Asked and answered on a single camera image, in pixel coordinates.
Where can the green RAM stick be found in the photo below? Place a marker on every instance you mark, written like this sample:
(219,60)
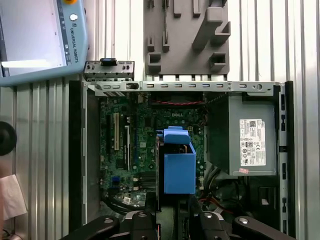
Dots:
(165,15)

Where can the white expansion slot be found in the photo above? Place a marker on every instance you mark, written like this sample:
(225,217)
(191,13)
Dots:
(116,131)

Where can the black open PC case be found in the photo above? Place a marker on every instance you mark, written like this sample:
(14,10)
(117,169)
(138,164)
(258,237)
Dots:
(75,150)

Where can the black expansion slot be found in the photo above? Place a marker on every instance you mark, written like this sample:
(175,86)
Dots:
(109,135)

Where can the green motherboard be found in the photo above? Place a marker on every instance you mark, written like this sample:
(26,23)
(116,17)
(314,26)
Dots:
(150,117)

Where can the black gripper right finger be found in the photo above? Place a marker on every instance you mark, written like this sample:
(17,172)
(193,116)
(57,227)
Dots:
(255,227)

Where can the white cloth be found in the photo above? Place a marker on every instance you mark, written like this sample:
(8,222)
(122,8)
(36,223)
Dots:
(12,197)

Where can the blue expansion slot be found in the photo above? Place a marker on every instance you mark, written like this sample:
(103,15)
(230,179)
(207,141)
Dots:
(135,142)

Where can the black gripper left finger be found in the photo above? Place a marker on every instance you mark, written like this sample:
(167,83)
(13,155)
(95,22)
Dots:
(100,227)

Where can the blue SATA port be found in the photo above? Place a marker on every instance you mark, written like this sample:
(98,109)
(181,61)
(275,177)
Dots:
(115,181)

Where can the metal slot bracket blue latch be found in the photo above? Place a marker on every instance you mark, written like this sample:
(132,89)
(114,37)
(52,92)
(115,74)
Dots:
(110,72)

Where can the grey power supply unit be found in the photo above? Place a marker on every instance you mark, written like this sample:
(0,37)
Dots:
(220,137)

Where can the grey parts rack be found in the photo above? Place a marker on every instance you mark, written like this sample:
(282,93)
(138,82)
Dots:
(185,37)

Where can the hard disk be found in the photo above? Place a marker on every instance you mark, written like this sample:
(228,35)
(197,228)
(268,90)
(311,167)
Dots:
(178,172)

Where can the small round black tool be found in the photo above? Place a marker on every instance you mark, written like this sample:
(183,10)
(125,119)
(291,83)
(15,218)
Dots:
(7,138)

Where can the person's bare hand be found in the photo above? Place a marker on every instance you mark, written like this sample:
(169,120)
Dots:
(6,166)

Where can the pale blue teach pendant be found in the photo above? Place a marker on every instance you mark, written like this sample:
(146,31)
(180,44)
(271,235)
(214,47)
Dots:
(75,37)

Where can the black graphics card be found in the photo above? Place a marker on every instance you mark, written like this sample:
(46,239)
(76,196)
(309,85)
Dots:
(127,150)

